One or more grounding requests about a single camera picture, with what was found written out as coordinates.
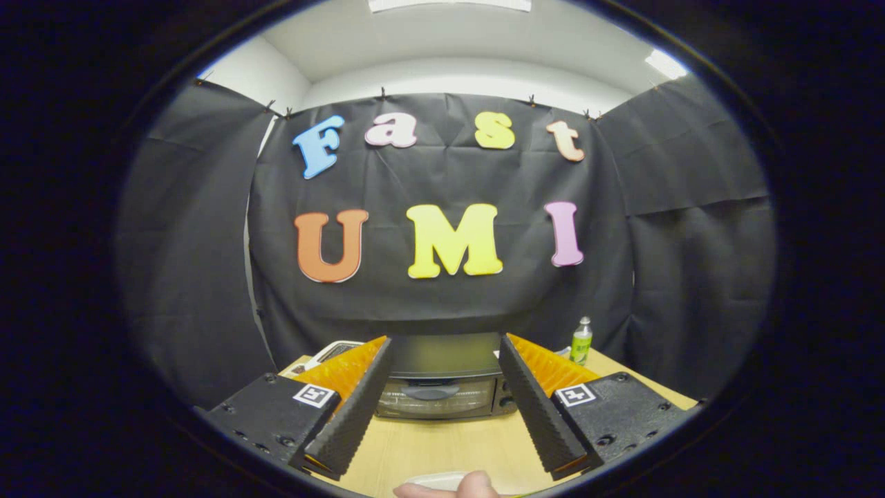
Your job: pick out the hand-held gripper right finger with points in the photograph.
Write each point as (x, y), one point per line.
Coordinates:
(543, 415)

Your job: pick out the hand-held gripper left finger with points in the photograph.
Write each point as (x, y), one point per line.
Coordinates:
(349, 415)

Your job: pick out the black toaster oven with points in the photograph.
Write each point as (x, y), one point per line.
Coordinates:
(442, 360)

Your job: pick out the white pop-up toaster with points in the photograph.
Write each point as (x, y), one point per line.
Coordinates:
(330, 349)

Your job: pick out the green label bottle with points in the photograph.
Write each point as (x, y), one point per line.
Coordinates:
(581, 342)

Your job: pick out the white square plate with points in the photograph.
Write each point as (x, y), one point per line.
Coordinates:
(435, 478)

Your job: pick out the small ceiling light panel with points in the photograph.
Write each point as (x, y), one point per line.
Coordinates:
(666, 63)

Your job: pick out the long ceiling light panel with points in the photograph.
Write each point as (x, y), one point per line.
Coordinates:
(449, 4)

